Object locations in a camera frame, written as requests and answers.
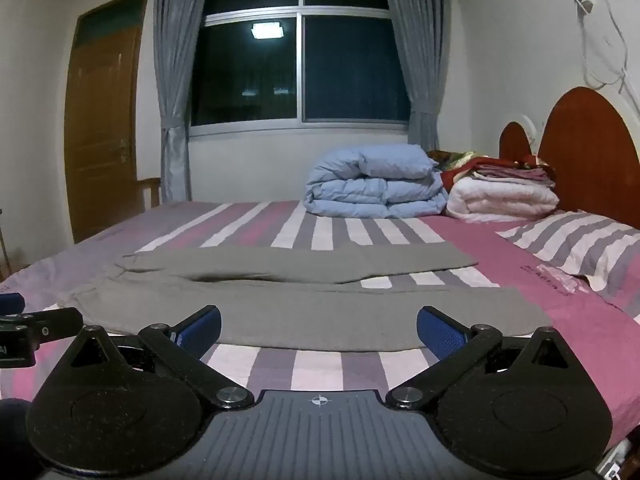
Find brown wooden headboard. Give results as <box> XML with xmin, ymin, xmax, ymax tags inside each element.
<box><xmin>499</xmin><ymin>86</ymin><xmax>640</xmax><ymax>231</ymax></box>

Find white folded blanket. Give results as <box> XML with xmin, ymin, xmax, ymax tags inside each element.
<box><xmin>446</xmin><ymin>176</ymin><xmax>560</xmax><ymax>223</ymax></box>

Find bed with striped sheet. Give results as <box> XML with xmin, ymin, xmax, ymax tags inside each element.
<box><xmin>0</xmin><ymin>200</ymin><xmax>640</xmax><ymax>480</ymax></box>

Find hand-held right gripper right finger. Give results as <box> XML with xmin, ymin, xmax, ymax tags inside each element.
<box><xmin>385</xmin><ymin>305</ymin><xmax>576</xmax><ymax>409</ymax></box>

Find grey pants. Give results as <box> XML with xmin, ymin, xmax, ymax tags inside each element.
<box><xmin>57</xmin><ymin>241</ymin><xmax>553</xmax><ymax>352</ymax></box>

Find white cable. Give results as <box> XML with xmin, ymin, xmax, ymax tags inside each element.
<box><xmin>580</xmin><ymin>0</ymin><xmax>631</xmax><ymax>93</ymax></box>

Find stack of red folded clothes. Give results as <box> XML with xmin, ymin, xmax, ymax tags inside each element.
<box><xmin>427</xmin><ymin>150</ymin><xmax>556</xmax><ymax>186</ymax></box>

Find grey curtain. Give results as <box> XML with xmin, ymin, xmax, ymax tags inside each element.
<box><xmin>152</xmin><ymin>0</ymin><xmax>216</xmax><ymax>206</ymax></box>
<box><xmin>380</xmin><ymin>0</ymin><xmax>453</xmax><ymax>153</ymax></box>

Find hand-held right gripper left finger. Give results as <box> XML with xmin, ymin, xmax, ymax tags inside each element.
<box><xmin>65</xmin><ymin>305</ymin><xmax>255</xmax><ymax>409</ymax></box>

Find wooden chair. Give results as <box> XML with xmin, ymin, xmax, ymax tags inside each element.
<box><xmin>136</xmin><ymin>176</ymin><xmax>162</xmax><ymax>209</ymax></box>

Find sliding glass window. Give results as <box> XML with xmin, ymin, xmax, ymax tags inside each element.
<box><xmin>190</xmin><ymin>0</ymin><xmax>412</xmax><ymax>137</ymax></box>

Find brown wooden door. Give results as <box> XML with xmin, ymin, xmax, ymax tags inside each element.
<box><xmin>64</xmin><ymin>0</ymin><xmax>151</xmax><ymax>245</ymax></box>

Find light blue folded duvet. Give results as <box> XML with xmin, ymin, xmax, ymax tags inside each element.
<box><xmin>304</xmin><ymin>145</ymin><xmax>449</xmax><ymax>219</ymax></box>

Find pink folded cloth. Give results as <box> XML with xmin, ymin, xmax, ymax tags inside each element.
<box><xmin>470</xmin><ymin>162</ymin><xmax>557</xmax><ymax>188</ymax></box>

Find striped pillow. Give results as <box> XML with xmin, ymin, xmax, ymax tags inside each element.
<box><xmin>496</xmin><ymin>210</ymin><xmax>640</xmax><ymax>318</ymax></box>

